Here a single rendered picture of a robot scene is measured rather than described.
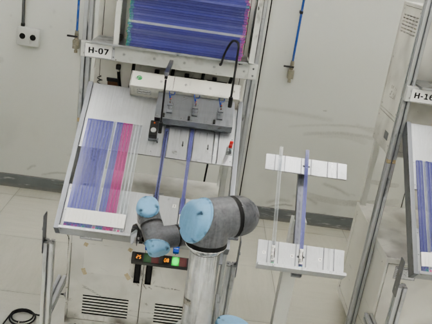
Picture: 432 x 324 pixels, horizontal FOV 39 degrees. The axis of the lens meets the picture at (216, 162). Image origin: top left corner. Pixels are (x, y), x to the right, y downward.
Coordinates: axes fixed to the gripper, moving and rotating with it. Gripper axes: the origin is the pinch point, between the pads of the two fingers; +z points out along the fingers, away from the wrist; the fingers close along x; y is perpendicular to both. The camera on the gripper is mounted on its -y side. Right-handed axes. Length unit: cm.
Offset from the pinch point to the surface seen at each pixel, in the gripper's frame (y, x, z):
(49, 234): -49, -70, 149
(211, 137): -53, 20, 10
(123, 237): -2.3, -10.5, 10.1
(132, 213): -13.1, -8.7, 9.9
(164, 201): -20.0, 3.7, 9.9
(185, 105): -64, 7, 4
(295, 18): -198, 68, 85
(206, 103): -67, 16, 4
